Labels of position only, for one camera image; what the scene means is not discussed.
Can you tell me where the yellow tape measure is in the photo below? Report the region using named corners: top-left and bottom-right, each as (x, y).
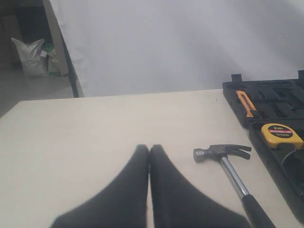
top-left (261, 123), bottom-right (304, 150)

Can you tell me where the white backdrop cloth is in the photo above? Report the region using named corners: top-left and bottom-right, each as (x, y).
top-left (51, 0), bottom-right (304, 96)

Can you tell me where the steel claw hammer black grip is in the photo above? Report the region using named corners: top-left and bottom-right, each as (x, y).
top-left (193, 144), bottom-right (275, 228)

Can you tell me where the white woven sack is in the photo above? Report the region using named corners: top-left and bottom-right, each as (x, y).
top-left (11, 38), bottom-right (48, 77)

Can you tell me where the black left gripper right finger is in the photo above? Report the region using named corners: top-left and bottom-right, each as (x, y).
top-left (149, 145), bottom-right (251, 228)

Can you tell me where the orange utility knife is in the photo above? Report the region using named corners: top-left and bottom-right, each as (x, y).
top-left (236, 90), bottom-right (259, 118)

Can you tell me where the black plastic tool case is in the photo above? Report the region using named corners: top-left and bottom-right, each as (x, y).
top-left (222, 70), bottom-right (304, 223)

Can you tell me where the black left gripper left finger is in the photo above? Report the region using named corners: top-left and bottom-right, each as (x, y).
top-left (52, 144), bottom-right (149, 228)

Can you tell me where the black backdrop stand pole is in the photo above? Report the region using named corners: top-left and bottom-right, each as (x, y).
top-left (59, 27), bottom-right (79, 98)

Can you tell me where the green printed bag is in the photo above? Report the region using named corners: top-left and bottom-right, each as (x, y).
top-left (43, 44), bottom-right (61, 76)

